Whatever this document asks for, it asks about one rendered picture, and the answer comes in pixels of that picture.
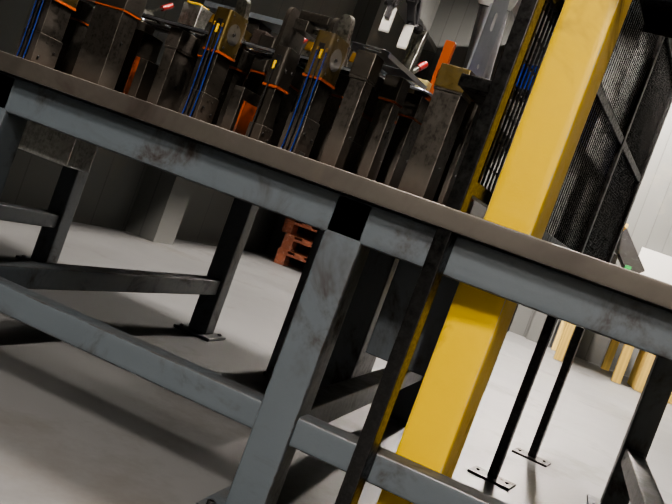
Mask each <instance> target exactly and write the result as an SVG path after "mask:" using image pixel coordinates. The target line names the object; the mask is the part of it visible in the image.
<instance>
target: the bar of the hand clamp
mask: <svg viewBox="0 0 672 504"><path fill-rule="evenodd" d="M413 31H414V35H413V37H412V39H411V41H410V44H409V46H408V48H407V50H406V53H405V55H404V57H403V59H402V62H401V63H402V64H403V65H404V66H405V67H406V68H407V69H408V70H410V71H411V72H412V71H413V69H414V67H415V65H416V62H417V60H418V58H419V55H420V53H421V51H422V49H423V46H424V44H425V42H426V40H427V37H428V35H429V32H428V30H425V31H424V30H423V27H422V25H420V24H419V26H418V28H414V29H413Z"/></svg>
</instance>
